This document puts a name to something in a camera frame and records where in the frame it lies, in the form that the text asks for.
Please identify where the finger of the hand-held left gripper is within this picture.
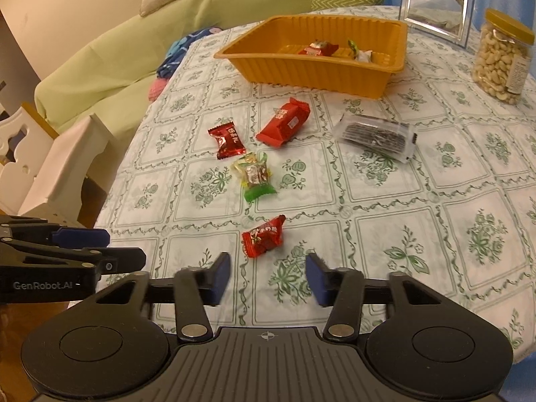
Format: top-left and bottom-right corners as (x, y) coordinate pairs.
(0, 241), (147, 276)
(0, 215), (111, 250)

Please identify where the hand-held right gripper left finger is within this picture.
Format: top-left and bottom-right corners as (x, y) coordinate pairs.
(90, 252), (232, 344)

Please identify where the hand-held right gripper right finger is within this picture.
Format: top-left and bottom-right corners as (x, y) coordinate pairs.
(305, 252), (451, 344)

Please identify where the green clear candy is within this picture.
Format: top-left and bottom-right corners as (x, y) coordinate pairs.
(232, 152), (278, 202)

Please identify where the clear packet of dark seeds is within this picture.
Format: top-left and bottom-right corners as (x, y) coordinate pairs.
(335, 113), (419, 163)

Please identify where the long red snack bar packet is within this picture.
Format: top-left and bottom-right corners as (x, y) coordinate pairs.
(255, 97), (311, 147)

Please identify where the orange plastic tray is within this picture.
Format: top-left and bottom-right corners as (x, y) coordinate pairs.
(213, 14), (409, 99)

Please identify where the long green nut packet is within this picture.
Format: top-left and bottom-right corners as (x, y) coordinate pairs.
(347, 39), (373, 63)

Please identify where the large red figure candy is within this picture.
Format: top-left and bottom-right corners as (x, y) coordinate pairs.
(298, 39), (339, 57)

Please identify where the white wooden chair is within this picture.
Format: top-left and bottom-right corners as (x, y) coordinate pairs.
(19, 115), (118, 227)

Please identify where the white carved wooden panel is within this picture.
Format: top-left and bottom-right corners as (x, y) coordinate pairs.
(0, 100), (59, 179)

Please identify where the green covered sofa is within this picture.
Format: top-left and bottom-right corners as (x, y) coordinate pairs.
(33, 0), (369, 135)

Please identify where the blue patterned cloth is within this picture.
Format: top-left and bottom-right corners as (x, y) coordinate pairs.
(157, 27), (222, 80)

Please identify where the plastic jar of cashews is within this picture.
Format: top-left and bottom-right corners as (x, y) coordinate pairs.
(471, 8), (536, 105)

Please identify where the glass photo frame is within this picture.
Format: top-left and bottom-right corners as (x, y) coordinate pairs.
(399, 0), (476, 49)

